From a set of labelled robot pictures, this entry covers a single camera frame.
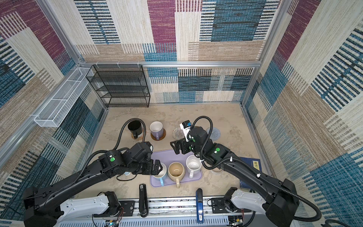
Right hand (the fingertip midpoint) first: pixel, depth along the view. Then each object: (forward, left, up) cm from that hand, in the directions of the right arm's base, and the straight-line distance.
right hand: (178, 143), depth 74 cm
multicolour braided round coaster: (+19, +1, -20) cm, 28 cm away
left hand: (-11, +11, -4) cm, 16 cm away
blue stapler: (-23, -9, -16) cm, 29 cm away
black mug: (+18, +28, -11) cm, 35 cm away
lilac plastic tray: (-1, +7, -15) cm, 17 cm away
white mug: (-4, -8, -20) cm, 22 cm away
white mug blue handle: (-12, +9, -10) cm, 18 cm away
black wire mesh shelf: (+54, +44, -4) cm, 70 cm away
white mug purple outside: (+22, +16, -17) cm, 33 cm away
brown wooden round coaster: (+20, +11, -20) cm, 30 cm away
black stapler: (-26, +18, -16) cm, 36 cm away
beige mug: (-8, +2, -20) cm, 21 cm away
